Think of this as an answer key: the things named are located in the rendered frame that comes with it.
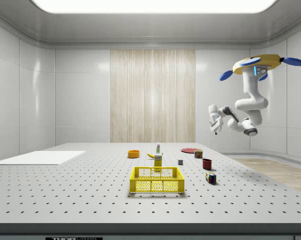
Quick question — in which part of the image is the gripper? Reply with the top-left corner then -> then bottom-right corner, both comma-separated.
208,116 -> 225,137

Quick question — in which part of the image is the red plate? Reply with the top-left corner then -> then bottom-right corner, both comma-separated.
180,147 -> 203,154

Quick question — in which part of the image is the red mug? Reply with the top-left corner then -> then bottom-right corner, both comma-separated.
202,158 -> 214,171

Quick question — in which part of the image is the puzzle cube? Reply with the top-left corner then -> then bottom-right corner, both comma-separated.
205,171 -> 218,186

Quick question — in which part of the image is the yellow box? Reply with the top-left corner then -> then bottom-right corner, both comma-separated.
153,154 -> 164,173

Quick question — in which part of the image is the drone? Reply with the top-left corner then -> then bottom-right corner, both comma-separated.
219,53 -> 301,82

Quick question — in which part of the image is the yellow basket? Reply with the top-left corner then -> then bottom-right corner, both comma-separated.
129,166 -> 186,194

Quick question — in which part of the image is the white board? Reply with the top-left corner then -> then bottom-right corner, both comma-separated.
0,150 -> 87,166

